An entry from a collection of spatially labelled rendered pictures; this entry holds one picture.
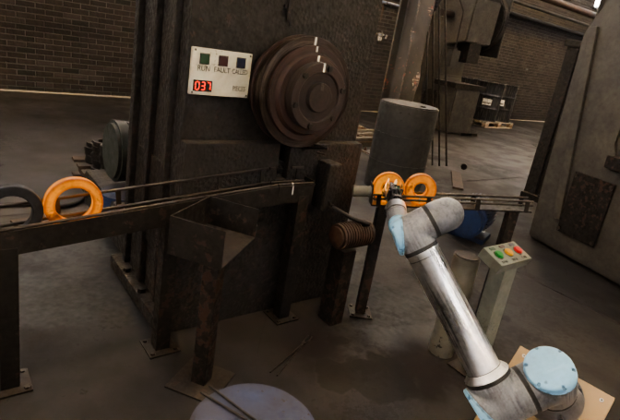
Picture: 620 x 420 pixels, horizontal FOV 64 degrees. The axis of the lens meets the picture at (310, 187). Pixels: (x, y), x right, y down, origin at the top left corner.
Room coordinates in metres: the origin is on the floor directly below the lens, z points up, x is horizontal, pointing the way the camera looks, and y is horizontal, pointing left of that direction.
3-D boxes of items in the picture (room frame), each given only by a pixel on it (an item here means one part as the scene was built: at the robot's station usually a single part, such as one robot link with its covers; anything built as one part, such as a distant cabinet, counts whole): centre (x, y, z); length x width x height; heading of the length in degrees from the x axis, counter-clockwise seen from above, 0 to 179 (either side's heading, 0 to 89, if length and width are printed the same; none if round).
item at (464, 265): (2.10, -0.76, 0.26); 0.12 x 0.12 x 0.52
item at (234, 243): (1.59, 0.30, 0.36); 0.26 x 0.20 x 0.72; 164
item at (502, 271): (2.00, -0.89, 0.31); 0.24 x 0.16 x 0.62; 129
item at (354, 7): (2.47, 0.37, 0.88); 1.08 x 0.73 x 1.76; 129
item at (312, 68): (2.06, 0.04, 1.11); 0.28 x 0.06 x 0.28; 129
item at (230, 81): (2.00, 0.43, 1.15); 0.26 x 0.02 x 0.18; 129
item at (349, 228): (2.24, -0.24, 0.27); 0.22 x 0.13 x 0.53; 129
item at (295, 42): (2.14, 0.10, 1.11); 0.47 x 0.06 x 0.47; 129
